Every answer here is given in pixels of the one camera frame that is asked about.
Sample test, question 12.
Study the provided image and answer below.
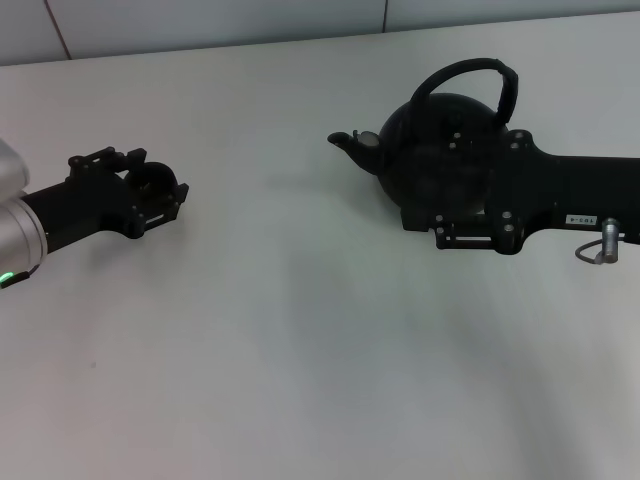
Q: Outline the black left gripper cable with plug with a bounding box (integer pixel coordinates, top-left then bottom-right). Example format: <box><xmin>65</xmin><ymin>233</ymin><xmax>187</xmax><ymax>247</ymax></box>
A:
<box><xmin>2</xmin><ymin>268</ymin><xmax>39</xmax><ymax>290</ymax></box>

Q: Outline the grey right gripper cable with plug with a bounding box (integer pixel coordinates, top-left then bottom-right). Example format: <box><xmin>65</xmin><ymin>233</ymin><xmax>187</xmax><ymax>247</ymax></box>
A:
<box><xmin>574</xmin><ymin>217</ymin><xmax>626</xmax><ymax>265</ymax></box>

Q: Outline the small black teacup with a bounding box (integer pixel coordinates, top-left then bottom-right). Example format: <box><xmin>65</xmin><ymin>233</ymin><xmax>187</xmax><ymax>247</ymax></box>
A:
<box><xmin>122</xmin><ymin>162</ymin><xmax>179</xmax><ymax>202</ymax></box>

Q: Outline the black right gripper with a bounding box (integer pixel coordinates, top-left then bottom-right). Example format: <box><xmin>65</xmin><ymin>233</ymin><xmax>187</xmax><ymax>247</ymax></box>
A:
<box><xmin>399</xmin><ymin>128</ymin><xmax>640</xmax><ymax>256</ymax></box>

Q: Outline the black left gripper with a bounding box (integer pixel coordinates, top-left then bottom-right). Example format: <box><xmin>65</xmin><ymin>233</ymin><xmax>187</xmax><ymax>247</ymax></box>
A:
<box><xmin>22</xmin><ymin>146</ymin><xmax>191</xmax><ymax>254</ymax></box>

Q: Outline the black round teapot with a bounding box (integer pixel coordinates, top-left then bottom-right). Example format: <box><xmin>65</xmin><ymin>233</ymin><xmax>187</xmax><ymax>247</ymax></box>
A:
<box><xmin>327</xmin><ymin>57</ymin><xmax>520</xmax><ymax>214</ymax></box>

